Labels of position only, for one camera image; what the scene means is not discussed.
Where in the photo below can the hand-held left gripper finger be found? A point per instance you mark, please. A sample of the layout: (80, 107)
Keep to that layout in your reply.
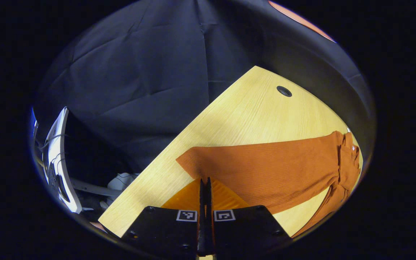
(201, 202)
(209, 202)

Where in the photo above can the orange button-up garment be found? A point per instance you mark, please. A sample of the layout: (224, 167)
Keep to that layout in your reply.
(265, 169)

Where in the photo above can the white rounded object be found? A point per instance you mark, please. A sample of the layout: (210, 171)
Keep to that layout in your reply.
(121, 180)

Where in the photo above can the black backdrop cloth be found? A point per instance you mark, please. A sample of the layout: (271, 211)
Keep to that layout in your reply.
(139, 72)

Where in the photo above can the white frame bar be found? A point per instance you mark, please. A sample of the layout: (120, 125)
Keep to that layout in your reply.
(92, 187)

